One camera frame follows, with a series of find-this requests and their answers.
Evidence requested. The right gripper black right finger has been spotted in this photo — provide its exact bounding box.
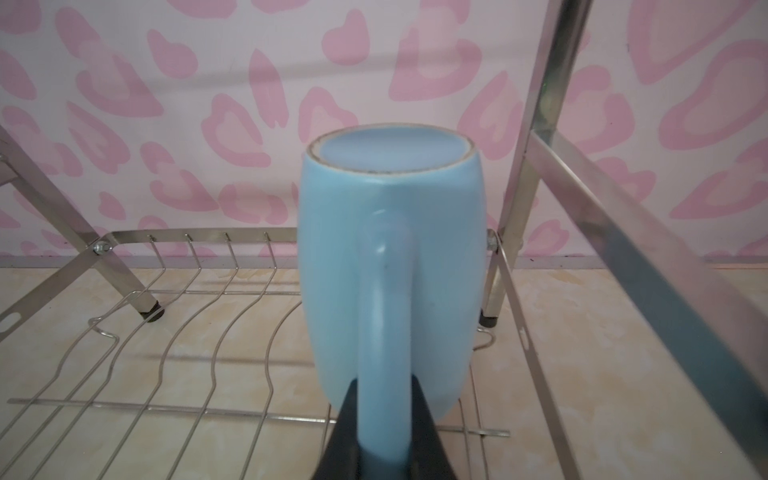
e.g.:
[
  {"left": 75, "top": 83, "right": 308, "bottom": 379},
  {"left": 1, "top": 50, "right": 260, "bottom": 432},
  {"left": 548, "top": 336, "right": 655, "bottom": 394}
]
[{"left": 408, "top": 375, "right": 457, "bottom": 480}]

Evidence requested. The steel two-tier dish rack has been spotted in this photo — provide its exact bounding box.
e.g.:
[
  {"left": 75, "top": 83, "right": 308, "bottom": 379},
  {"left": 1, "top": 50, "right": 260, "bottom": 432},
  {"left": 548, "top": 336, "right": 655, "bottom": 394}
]
[{"left": 1, "top": 1, "right": 767, "bottom": 479}]

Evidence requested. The light blue ceramic mug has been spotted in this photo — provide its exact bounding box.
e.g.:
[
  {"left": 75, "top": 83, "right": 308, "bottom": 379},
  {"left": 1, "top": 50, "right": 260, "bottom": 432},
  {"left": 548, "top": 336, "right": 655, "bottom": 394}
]
[{"left": 297, "top": 123, "right": 487, "bottom": 479}]

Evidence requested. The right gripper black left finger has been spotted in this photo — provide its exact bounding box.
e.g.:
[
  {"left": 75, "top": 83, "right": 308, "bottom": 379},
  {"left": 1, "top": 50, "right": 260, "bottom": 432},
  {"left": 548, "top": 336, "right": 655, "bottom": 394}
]
[{"left": 311, "top": 379, "right": 360, "bottom": 480}]

